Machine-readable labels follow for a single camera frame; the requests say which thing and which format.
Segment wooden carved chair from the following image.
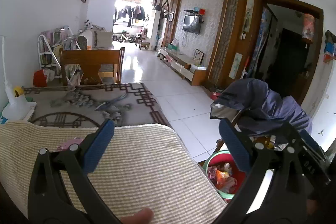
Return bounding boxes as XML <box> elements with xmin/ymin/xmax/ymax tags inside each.
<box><xmin>215</xmin><ymin>108</ymin><xmax>289</xmax><ymax>154</ymax></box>

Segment orange red snack bag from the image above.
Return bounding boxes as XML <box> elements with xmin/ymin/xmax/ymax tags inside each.
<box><xmin>215</xmin><ymin>169</ymin><xmax>230</xmax><ymax>190</ymax></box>

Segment dark blue jacket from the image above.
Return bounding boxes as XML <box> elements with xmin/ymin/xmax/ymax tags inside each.
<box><xmin>210</xmin><ymin>79</ymin><xmax>313</xmax><ymax>135</ymax></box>

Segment red green trash bin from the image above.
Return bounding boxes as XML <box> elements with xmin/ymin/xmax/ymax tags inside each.
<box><xmin>202</xmin><ymin>150</ymin><xmax>246</xmax><ymax>201</ymax></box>

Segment right hand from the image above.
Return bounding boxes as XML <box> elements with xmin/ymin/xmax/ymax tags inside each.
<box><xmin>120</xmin><ymin>207</ymin><xmax>154</xmax><ymax>224</ymax></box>

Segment wooden dining chair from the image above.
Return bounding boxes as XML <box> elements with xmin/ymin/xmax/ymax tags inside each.
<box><xmin>60</xmin><ymin>47</ymin><xmax>125</xmax><ymax>86</ymax></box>

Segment low tv cabinet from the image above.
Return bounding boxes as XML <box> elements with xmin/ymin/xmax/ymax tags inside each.
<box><xmin>157</xmin><ymin>47</ymin><xmax>207</xmax><ymax>86</ymax></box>

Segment picture frame on cabinet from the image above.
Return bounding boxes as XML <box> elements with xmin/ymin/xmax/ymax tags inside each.
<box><xmin>193</xmin><ymin>49</ymin><xmax>205</xmax><ymax>65</ymax></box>

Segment wall mounted television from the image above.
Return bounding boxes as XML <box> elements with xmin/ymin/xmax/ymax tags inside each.
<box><xmin>182</xmin><ymin>15</ymin><xmax>203</xmax><ymax>35</ymax></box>

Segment grey patterned carpet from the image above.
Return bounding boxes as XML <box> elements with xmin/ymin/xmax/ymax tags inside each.
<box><xmin>23</xmin><ymin>83</ymin><xmax>170</xmax><ymax>128</ymax></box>

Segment white bookshelf rack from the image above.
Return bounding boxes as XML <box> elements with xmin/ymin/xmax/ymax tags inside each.
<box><xmin>37</xmin><ymin>26</ymin><xmax>80</xmax><ymax>79</ymax></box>

